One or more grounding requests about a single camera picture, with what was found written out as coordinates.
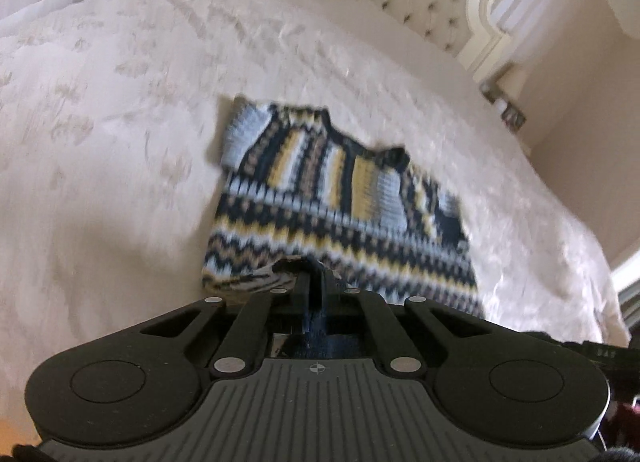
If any white bedspread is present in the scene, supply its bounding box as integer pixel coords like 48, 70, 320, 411
0, 0, 632, 443

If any dark picture frame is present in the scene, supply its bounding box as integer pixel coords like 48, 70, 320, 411
500, 103, 528, 131

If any patterned knit sweater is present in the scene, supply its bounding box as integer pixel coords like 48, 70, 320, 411
200, 96, 487, 359

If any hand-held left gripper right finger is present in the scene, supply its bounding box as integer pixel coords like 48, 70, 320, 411
319, 261, 497, 379

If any cream nightstand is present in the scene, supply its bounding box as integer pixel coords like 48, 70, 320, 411
477, 64, 531, 155

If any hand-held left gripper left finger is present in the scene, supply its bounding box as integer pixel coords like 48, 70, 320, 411
136, 261, 318, 376

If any dark red cloth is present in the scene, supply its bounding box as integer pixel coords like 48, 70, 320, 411
607, 399, 640, 449

